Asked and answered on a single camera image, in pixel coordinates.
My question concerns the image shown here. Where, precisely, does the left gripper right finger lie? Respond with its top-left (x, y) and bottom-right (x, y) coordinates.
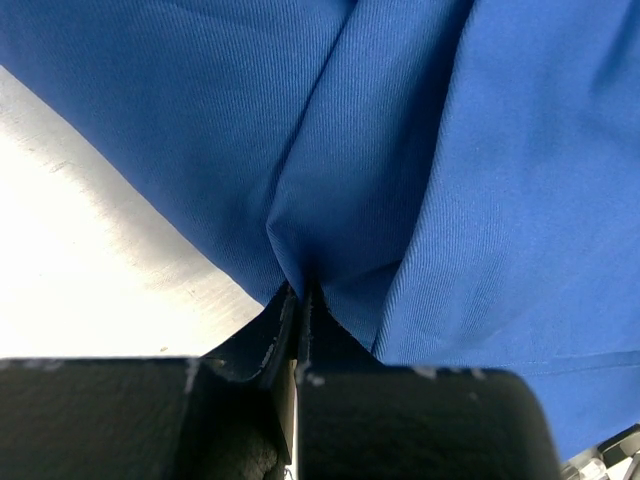
top-left (296, 280), bottom-right (383, 375)

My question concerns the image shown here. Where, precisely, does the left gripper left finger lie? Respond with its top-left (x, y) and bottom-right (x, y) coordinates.
top-left (204, 283), bottom-right (298, 463)

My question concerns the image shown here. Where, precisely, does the blue surgical drape cloth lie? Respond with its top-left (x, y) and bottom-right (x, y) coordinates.
top-left (1, 1), bottom-right (639, 459)

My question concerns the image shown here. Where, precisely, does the aluminium front rail frame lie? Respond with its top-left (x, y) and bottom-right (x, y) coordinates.
top-left (561, 423), bottom-right (639, 480)

